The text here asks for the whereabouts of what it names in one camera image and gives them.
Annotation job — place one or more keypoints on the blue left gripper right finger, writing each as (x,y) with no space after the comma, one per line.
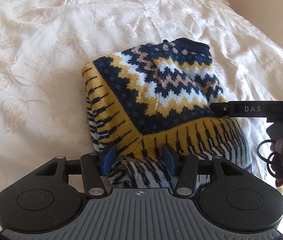
(171,159)

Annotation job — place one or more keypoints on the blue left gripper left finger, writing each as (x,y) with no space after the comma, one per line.
(107,158)

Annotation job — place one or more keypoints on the navy yellow white knit sweater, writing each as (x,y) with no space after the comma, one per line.
(155,94)

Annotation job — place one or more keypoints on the cream floral bedspread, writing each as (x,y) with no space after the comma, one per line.
(44,45)

